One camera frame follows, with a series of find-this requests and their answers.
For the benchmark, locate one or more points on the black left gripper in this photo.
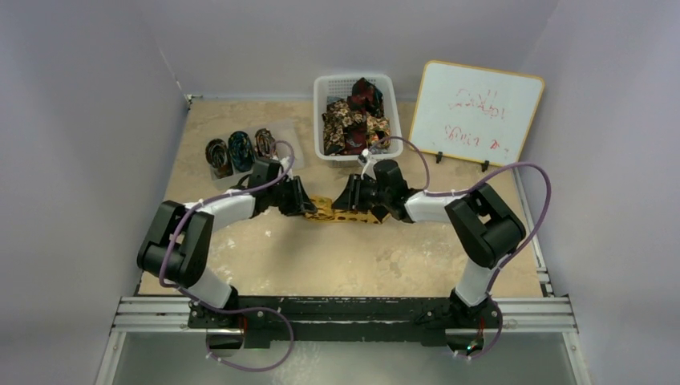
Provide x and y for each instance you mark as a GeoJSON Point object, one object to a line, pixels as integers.
{"type": "Point", "coordinates": [305, 204]}

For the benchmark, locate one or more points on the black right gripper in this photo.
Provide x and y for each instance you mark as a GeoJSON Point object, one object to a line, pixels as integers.
{"type": "Point", "coordinates": [357, 194]}

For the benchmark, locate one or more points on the yellow insect-print tie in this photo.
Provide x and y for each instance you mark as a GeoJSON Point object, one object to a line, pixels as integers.
{"type": "Point", "coordinates": [325, 213]}

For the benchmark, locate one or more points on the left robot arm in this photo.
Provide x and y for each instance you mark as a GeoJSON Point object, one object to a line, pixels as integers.
{"type": "Point", "coordinates": [176, 247]}

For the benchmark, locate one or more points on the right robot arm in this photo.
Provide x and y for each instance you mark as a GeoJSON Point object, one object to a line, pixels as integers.
{"type": "Point", "coordinates": [488, 230]}

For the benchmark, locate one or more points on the clear plastic organizer tray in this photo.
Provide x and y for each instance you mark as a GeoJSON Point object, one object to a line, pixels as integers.
{"type": "Point", "coordinates": [287, 145]}

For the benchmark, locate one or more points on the rolled pink brown tie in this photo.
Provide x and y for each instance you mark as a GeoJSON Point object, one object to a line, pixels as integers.
{"type": "Point", "coordinates": [265, 144]}

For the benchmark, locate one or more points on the brown floral tie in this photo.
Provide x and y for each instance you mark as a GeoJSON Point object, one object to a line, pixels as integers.
{"type": "Point", "coordinates": [334, 120]}

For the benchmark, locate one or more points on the rolled blue green tie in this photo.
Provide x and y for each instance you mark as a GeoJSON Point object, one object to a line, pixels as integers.
{"type": "Point", "coordinates": [241, 152]}

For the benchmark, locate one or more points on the dark red tie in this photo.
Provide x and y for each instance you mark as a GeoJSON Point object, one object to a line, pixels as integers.
{"type": "Point", "coordinates": [365, 95]}

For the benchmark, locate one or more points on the rolled dark striped tie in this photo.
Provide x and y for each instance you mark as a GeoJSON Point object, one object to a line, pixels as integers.
{"type": "Point", "coordinates": [217, 156]}

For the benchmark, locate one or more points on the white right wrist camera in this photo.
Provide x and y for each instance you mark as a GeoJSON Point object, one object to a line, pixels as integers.
{"type": "Point", "coordinates": [368, 161]}

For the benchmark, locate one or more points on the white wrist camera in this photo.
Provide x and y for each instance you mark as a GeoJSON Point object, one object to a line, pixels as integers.
{"type": "Point", "coordinates": [368, 161]}
{"type": "Point", "coordinates": [286, 164]}

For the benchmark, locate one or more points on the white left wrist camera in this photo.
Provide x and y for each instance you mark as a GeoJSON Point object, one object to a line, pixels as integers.
{"type": "Point", "coordinates": [286, 164]}

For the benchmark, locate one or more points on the whiteboard with yellow frame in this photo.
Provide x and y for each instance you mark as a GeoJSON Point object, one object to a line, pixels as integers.
{"type": "Point", "coordinates": [475, 114]}

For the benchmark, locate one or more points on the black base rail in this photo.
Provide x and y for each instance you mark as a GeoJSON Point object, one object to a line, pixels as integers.
{"type": "Point", "coordinates": [431, 322]}

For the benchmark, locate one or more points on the aluminium frame rail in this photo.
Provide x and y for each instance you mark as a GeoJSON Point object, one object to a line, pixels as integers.
{"type": "Point", "coordinates": [226, 349]}

